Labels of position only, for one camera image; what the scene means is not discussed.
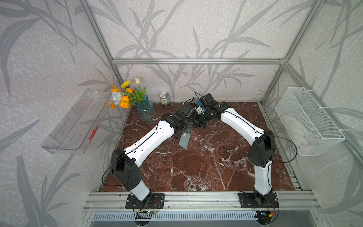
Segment small green white can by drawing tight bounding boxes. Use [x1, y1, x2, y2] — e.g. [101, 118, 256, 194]
[159, 92, 170, 106]

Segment glass vase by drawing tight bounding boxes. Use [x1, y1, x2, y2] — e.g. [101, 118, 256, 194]
[137, 95, 156, 122]

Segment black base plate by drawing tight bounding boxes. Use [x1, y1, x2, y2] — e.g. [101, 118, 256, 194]
[238, 190, 279, 209]
[125, 193, 165, 209]

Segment aluminium front rail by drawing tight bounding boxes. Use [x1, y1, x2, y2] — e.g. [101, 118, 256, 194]
[81, 191, 321, 212]

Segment left circuit board with wires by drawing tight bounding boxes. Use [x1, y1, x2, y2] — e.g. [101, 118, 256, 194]
[133, 201, 161, 222]

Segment circuit board with wires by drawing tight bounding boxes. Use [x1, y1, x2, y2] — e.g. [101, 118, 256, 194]
[254, 203, 279, 227]
[133, 201, 161, 222]

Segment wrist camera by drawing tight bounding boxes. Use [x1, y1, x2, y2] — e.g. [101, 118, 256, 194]
[199, 93, 218, 111]
[177, 103, 196, 118]

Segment red item on shelf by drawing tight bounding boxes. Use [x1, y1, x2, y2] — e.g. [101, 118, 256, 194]
[88, 126, 99, 141]

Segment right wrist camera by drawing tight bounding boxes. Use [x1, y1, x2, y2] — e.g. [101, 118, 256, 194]
[199, 93, 218, 111]

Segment white wire mesh basket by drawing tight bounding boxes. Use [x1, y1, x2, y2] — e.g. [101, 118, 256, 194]
[275, 87, 346, 157]

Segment right circuit board with wires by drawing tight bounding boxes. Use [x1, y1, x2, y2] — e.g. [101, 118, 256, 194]
[254, 203, 279, 227]

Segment clear plastic wall shelf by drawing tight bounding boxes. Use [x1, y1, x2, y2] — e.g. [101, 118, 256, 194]
[41, 89, 112, 155]

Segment light blue envelope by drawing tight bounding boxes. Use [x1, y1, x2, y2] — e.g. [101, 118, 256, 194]
[179, 122, 193, 149]

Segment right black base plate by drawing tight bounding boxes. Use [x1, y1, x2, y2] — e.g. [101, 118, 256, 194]
[238, 190, 279, 209]

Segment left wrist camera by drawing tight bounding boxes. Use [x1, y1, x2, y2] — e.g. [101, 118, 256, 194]
[177, 103, 196, 118]

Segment blue grey work glove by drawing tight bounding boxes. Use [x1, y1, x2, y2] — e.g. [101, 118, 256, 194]
[190, 97, 202, 108]

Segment orange yellow artificial flowers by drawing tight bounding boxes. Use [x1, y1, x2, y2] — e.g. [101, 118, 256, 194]
[110, 78, 146, 110]

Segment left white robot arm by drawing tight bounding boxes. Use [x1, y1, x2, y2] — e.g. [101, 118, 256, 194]
[109, 109, 204, 206]

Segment white cloth in basket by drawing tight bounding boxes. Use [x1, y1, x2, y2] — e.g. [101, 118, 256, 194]
[282, 114, 312, 149]

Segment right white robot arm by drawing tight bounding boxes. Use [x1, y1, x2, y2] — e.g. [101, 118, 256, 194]
[200, 100, 277, 203]

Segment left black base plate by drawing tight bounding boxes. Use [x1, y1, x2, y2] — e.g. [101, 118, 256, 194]
[125, 193, 165, 209]

